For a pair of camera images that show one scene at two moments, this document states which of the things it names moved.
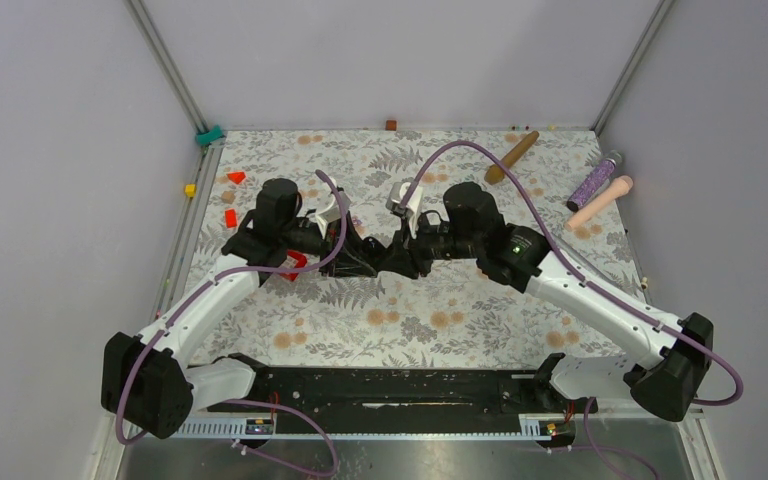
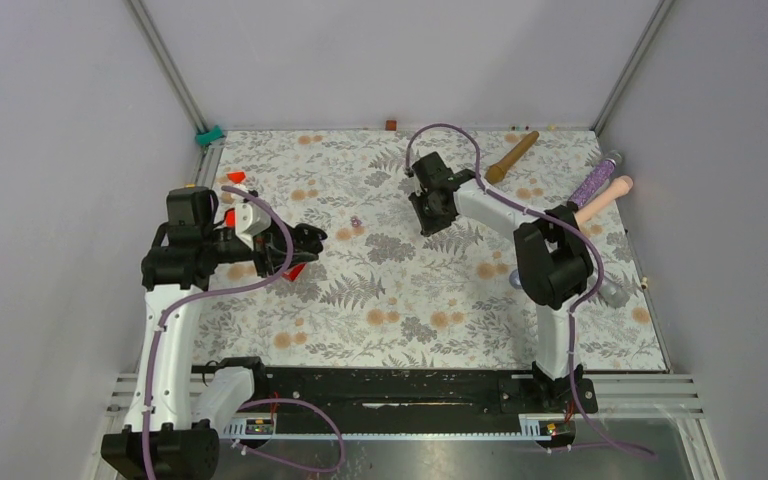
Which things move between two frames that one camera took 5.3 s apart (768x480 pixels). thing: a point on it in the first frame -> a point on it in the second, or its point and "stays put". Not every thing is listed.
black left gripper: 353,258 -> 269,249
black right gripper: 407,256 -> 429,226
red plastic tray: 294,260 stays put
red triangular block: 237,177 stays put
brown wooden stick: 495,173 stays put
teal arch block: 205,137 stays put
